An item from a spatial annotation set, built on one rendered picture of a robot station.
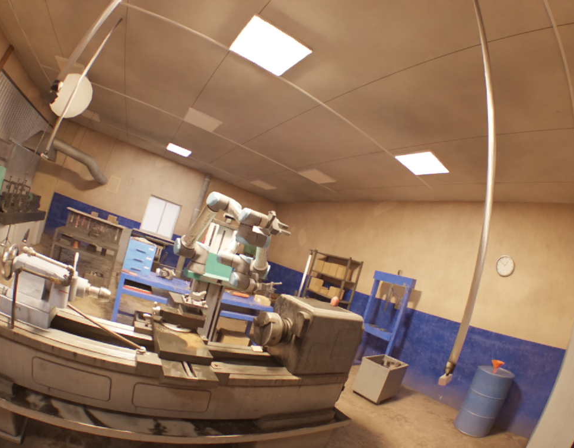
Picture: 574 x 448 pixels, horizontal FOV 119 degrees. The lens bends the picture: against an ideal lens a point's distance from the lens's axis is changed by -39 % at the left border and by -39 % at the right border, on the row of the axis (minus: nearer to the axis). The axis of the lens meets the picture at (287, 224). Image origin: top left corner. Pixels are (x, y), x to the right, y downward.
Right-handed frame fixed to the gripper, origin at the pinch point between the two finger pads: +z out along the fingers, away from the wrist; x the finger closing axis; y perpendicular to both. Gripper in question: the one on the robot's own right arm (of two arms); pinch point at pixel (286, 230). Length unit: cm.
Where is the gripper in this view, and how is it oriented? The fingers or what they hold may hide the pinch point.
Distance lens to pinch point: 185.8
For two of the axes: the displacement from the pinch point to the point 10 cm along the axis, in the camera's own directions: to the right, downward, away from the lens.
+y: -5.5, 6.8, 4.7
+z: 8.1, 3.1, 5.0
